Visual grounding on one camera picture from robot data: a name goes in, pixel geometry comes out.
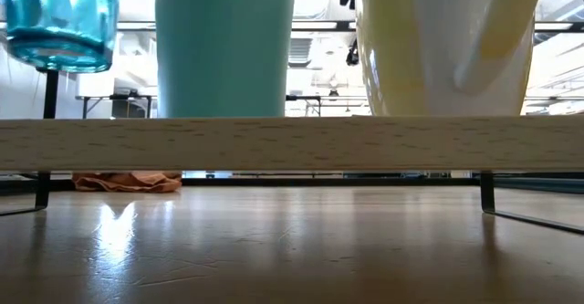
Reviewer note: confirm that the blue translucent glass cup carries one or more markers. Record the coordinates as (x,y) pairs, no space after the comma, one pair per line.
(59,21)

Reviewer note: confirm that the wooden shelf with black legs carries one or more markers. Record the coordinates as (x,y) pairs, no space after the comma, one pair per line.
(292,143)

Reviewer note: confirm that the teal tumbler cup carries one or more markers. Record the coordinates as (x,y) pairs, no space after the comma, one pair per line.
(223,48)

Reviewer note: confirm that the yellow and white mug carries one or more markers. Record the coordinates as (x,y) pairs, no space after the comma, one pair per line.
(410,53)

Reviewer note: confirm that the orange cloth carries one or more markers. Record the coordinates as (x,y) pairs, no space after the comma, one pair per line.
(128,181)

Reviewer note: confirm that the black background table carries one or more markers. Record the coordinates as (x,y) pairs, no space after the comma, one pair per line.
(116,97)

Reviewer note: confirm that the black hanging camera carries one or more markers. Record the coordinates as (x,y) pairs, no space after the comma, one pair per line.
(352,54)

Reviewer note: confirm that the black metal post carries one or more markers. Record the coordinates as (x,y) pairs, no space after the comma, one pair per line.
(50,94)

